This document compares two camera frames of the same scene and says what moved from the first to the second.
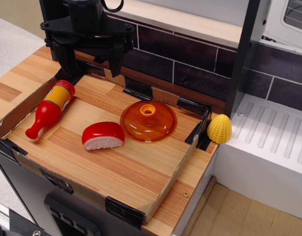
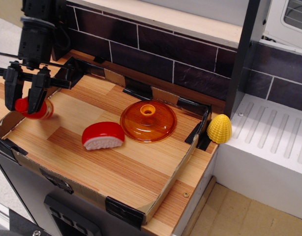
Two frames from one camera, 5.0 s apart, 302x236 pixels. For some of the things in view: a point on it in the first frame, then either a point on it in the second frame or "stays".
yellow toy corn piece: (219, 130) stays
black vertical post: (255, 29) stays
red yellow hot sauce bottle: (56, 102) -> (46, 111)
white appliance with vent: (283, 24) stays
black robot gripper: (87, 24) -> (34, 54)
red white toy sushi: (103, 134) stays
